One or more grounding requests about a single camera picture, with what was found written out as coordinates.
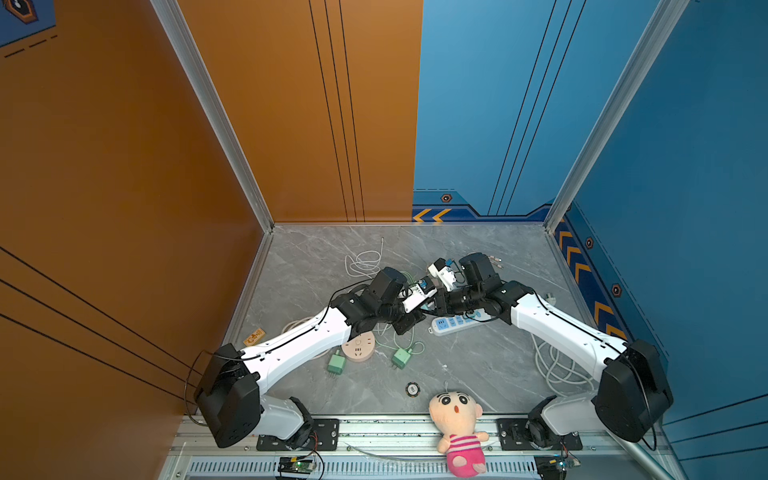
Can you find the left green circuit board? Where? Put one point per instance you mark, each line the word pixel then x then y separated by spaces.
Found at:
pixel 295 468

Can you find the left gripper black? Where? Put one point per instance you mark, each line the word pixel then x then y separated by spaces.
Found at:
pixel 411 320

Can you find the round pink power socket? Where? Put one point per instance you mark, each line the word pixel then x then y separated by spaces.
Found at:
pixel 361 348

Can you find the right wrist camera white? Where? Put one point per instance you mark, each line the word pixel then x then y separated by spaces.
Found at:
pixel 443 274

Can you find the light green charger middle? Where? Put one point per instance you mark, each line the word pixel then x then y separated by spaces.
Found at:
pixel 401 358

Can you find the light green charger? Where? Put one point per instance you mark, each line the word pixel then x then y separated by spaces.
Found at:
pixel 336 363
pixel 401 358

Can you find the plush doll pink dress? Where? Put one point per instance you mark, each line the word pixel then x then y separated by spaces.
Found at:
pixel 455 415

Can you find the right green circuit board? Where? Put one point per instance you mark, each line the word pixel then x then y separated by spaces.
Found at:
pixel 555 467

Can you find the green circuit board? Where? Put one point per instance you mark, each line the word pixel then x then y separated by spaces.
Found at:
pixel 295 468
pixel 555 467

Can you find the black poker chip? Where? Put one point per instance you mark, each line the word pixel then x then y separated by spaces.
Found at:
pixel 412 389

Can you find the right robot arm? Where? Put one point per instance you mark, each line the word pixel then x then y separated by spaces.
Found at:
pixel 632 391

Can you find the aluminium front rail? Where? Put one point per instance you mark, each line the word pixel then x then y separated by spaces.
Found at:
pixel 399 446

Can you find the white blue power strip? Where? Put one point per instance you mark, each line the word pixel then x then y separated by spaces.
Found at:
pixel 441 326

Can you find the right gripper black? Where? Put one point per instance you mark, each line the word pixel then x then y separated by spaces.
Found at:
pixel 442 305

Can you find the small wooden block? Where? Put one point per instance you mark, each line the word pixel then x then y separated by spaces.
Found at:
pixel 255 338

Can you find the light green charger left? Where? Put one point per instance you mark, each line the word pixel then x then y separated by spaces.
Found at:
pixel 336 363

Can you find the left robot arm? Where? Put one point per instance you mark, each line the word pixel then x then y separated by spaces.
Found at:
pixel 232 393

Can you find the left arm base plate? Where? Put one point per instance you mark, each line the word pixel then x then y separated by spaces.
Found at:
pixel 318 435

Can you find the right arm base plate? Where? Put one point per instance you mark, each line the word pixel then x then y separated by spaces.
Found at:
pixel 518 434

